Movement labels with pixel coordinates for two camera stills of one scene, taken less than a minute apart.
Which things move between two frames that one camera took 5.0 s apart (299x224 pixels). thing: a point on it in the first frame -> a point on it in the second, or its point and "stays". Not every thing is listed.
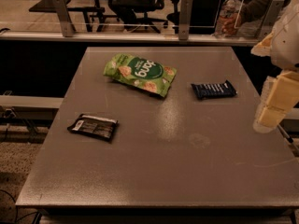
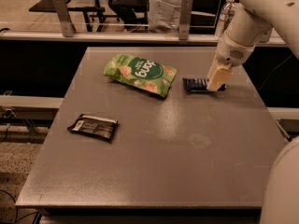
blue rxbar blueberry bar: x=214 y=90 -> x=199 y=84
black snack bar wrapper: x=97 y=127 stays
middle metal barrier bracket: x=185 y=18 stays
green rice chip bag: x=147 y=75 stays
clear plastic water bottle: x=229 y=19 stays
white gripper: x=287 y=46 -> x=233 y=52
